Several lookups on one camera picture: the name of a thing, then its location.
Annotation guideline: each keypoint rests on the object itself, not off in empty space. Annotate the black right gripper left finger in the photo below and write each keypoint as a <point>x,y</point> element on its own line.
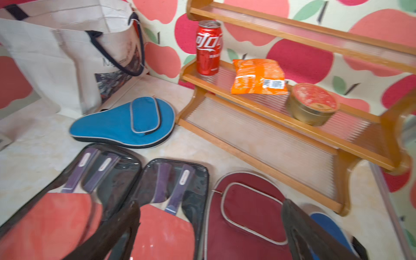
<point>107,236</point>

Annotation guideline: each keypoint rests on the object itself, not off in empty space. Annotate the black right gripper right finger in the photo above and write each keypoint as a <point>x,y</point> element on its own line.
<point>305,237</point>

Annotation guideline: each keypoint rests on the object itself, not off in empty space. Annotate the maroon paddle case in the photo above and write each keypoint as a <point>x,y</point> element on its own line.
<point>243,220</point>

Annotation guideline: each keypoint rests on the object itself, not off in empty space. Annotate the black paddle case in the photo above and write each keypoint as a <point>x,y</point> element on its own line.
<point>171,196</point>
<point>87,193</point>

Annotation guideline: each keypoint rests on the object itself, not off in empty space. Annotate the white canvas tote bag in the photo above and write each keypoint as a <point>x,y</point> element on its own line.
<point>75,54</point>

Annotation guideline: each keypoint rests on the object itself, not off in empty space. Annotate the orange snack bag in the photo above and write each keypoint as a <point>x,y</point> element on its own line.
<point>259,76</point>

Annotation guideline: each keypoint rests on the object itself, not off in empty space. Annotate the wooden two-tier shelf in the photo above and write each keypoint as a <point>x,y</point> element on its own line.
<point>276,136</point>

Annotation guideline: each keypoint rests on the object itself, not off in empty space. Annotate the round red tin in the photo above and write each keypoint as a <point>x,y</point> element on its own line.
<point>311,104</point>

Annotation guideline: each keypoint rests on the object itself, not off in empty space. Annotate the red cola can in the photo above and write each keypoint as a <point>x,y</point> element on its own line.
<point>209,42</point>

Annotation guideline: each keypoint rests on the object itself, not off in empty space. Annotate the aluminium frame post right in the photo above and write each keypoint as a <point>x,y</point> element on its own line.
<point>396,221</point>

